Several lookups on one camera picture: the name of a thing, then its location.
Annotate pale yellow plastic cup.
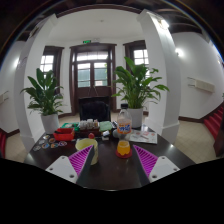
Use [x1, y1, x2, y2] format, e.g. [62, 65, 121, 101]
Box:
[74, 137, 100, 166]

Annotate red carpeted staircase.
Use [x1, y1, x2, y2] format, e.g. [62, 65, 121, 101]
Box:
[203, 104, 224, 139]
[0, 128, 8, 158]

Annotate black chair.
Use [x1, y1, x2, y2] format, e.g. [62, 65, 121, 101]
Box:
[78, 96, 112, 123]

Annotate clear orange soda bottle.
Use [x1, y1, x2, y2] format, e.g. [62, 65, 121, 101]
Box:
[116, 103, 133, 157]

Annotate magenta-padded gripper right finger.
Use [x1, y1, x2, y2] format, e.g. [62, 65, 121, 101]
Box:
[132, 144, 181, 185]

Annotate leafy plant in white pot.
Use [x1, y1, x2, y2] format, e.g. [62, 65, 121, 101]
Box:
[111, 56, 170, 129]
[20, 68, 65, 135]

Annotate green flat pad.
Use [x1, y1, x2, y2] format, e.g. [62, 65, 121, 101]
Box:
[98, 120, 114, 132]

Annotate dark wooden double door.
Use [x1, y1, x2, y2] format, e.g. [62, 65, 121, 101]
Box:
[69, 42, 118, 114]

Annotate tray of small white jars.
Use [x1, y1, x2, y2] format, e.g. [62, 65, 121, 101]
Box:
[75, 118, 101, 138]

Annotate grey round gadget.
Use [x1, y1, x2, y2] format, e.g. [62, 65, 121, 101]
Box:
[111, 128, 121, 139]

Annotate printed paper booklet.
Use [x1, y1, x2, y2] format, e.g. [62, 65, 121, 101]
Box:
[129, 129, 158, 145]

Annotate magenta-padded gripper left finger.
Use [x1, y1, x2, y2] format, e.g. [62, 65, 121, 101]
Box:
[44, 144, 96, 186]

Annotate red box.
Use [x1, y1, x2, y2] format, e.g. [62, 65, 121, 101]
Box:
[53, 127, 76, 142]

